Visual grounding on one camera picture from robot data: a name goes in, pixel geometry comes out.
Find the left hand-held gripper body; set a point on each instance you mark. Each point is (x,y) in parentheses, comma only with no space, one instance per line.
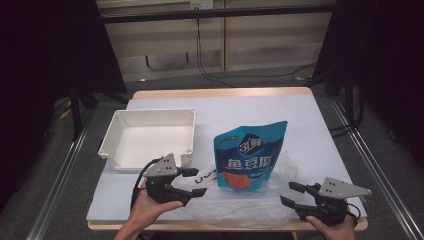
(163,166)

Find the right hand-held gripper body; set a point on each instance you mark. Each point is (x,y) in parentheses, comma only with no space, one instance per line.
(336,190)

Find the white plastic bin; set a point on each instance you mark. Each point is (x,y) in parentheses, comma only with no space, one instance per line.
(146,140)

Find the translucent white plastic bag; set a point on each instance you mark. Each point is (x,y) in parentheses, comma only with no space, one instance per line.
(233,210)

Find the blue snack packet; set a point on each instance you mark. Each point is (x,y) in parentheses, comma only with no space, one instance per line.
(250,156)

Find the person's right hand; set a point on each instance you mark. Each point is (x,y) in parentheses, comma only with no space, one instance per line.
(336,233)

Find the person's left hand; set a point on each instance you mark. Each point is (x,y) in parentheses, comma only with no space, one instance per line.
(146,210)

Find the white table mat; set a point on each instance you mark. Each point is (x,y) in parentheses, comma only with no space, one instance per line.
(316,133)

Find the wooden table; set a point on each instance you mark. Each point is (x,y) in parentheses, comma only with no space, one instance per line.
(216,92)

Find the black stand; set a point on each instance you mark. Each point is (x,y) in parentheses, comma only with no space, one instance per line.
(349,100)
(76,113)

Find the black curtain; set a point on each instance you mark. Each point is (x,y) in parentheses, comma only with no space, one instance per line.
(383,66)
(40,66)

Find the metal floor rail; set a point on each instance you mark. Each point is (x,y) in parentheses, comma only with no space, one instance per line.
(56,186)
(376,173)

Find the white wall socket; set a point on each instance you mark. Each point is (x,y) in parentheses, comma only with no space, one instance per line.
(206,4)

